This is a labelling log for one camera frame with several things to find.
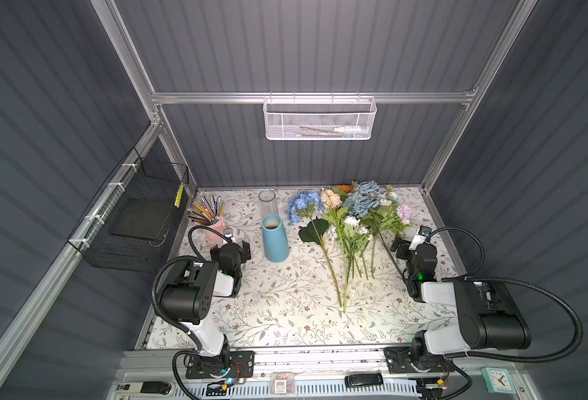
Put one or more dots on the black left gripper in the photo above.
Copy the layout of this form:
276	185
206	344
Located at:
242	252

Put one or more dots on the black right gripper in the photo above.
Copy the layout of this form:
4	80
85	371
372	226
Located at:
405	248

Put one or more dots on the teal ceramic vase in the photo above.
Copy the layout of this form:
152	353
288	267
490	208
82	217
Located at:
275	242

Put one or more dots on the purple white flower bunch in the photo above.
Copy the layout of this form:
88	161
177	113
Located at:
388	216

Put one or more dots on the white rose stem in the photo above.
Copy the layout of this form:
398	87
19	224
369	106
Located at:
354	237

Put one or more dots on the dusty blue rose bunch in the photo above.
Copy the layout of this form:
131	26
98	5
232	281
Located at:
363	198

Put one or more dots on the blue hydrangea flower stem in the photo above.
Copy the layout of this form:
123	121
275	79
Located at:
306	206

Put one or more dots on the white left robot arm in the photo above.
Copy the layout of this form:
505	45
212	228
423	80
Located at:
182	294

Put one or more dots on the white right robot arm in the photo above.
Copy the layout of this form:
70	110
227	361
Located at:
487	316

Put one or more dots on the clear ribbed glass vase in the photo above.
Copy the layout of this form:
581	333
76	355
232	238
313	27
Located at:
267	203

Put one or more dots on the pink pencil cup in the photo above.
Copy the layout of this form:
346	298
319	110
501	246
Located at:
215	231

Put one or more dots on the coloured pencils bundle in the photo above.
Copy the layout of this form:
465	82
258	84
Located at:
206	210

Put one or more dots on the floral patterned table mat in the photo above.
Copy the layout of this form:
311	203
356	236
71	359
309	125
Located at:
305	300

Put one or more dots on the peach flower stem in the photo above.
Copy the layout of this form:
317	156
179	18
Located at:
332	203

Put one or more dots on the black remote device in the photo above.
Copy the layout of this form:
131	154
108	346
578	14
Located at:
362	380

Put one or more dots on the clear small parts box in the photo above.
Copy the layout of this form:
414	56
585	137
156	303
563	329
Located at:
283	383

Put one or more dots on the teal small clock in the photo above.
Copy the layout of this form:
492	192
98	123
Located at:
498	381

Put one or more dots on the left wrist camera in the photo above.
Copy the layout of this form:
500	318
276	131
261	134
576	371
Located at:
228	233

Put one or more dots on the black wire wall basket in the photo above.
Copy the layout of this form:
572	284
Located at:
135	224

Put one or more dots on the white wire mesh basket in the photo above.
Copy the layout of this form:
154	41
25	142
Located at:
319	118

